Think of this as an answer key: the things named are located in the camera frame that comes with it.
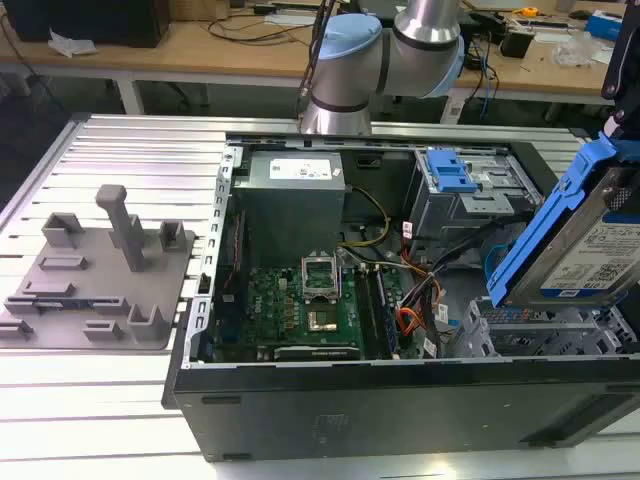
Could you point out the black RAM slot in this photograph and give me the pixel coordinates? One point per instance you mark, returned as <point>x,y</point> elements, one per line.
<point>367,315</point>

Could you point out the black box on desk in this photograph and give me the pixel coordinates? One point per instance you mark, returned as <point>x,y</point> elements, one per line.
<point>85,20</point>

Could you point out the clear plastic wrap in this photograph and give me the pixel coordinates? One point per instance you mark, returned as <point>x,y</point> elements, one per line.
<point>575,52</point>

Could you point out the blue drive latch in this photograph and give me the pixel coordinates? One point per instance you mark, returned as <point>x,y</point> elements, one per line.
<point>452,172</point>

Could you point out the blue cardboard box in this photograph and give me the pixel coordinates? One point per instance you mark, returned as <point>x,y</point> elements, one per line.
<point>602,25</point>

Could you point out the green motherboard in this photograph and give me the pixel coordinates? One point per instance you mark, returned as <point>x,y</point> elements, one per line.
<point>280,310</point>

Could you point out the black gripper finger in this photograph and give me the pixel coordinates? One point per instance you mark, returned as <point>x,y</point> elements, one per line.
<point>625,192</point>
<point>622,55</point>

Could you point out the grey parts rack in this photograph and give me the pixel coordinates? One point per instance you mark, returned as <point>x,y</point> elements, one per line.
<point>100,280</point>

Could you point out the RAM stick in slot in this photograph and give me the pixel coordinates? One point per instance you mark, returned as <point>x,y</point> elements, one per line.
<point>386,315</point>

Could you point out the grey metal drive cage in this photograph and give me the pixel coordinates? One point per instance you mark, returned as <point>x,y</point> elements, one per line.
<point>440,210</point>

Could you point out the hard disk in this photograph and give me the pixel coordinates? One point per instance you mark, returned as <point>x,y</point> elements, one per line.
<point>565,250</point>

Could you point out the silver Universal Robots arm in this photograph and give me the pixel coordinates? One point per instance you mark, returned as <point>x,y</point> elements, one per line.
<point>345,65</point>

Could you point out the grey power supply unit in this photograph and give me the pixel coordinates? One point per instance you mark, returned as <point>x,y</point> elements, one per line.
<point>290,215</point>

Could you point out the small black block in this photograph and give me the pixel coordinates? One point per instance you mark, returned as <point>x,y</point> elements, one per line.
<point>515,42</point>

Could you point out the crumpled clear plastic bag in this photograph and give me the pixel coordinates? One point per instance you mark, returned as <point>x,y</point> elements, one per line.
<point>70,45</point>

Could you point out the yellow tape roll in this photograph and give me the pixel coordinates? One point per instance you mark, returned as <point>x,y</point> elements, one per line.
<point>530,12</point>

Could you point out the wooden desk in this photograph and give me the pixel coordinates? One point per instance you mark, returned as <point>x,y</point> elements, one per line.
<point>210,55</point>

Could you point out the black PC case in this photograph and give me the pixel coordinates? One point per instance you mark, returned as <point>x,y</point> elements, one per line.
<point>380,415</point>

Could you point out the black graphics card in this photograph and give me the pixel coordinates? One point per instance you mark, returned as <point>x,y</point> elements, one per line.
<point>315,353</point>

